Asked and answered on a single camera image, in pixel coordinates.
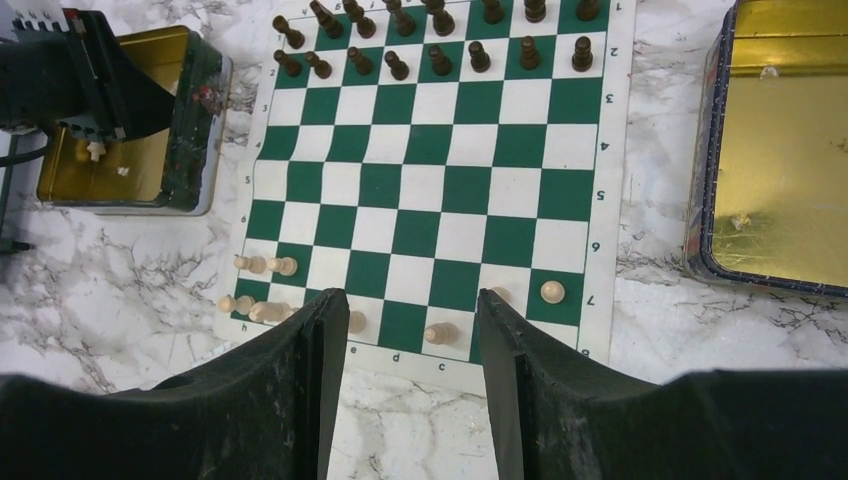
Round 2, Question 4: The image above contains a dark pawn piece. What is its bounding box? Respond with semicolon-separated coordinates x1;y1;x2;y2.
304;51;332;79
347;47;373;76
427;44;453;77
468;41;491;73
384;50;409;81
571;36;593;72
273;49;302;78
519;35;541;70

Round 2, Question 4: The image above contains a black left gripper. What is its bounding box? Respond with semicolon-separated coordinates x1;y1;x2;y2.
1;9;175;143

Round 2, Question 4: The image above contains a gold tin with white pieces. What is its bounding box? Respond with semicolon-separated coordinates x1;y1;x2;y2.
36;25;234;217

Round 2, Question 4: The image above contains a white bishop piece c file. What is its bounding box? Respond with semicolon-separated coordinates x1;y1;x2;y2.
424;322;459;345

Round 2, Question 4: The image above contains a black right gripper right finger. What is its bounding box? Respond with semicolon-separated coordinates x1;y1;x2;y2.
476;289;847;479

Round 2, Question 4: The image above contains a dark rook piece corner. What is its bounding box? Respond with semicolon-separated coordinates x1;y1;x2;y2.
272;15;305;49

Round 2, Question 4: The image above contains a white pawn piece b file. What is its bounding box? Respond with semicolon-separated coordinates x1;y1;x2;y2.
492;287;512;303

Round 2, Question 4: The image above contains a dark king piece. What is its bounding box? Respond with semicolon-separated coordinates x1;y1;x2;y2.
422;0;455;37

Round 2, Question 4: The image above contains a white pawn piece a file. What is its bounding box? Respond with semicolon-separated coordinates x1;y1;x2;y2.
540;280;566;304

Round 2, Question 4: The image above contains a white king chess piece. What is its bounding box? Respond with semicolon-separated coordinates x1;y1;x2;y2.
86;142;106;162

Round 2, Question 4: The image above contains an empty gold tin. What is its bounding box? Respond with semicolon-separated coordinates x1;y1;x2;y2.
683;1;847;298

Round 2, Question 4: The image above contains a green white chess board mat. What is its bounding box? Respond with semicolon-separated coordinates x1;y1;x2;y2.
218;1;636;395

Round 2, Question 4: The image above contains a dark queen piece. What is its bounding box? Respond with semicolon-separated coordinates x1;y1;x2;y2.
383;0;416;37

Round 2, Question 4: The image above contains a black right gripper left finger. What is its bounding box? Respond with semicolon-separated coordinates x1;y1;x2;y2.
1;288;350;479

